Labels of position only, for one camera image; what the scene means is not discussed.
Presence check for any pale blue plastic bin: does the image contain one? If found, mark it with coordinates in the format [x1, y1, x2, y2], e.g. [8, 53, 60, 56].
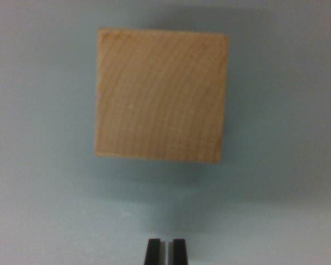
[0, 0, 331, 265]

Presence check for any light wooden cube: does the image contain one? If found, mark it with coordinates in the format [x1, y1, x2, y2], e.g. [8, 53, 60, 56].
[94, 27, 229, 164]

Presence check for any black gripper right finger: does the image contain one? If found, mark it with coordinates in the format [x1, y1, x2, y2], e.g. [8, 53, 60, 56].
[167, 238, 189, 265]

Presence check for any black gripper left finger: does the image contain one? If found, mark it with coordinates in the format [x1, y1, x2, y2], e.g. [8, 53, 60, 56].
[144, 238, 168, 265]

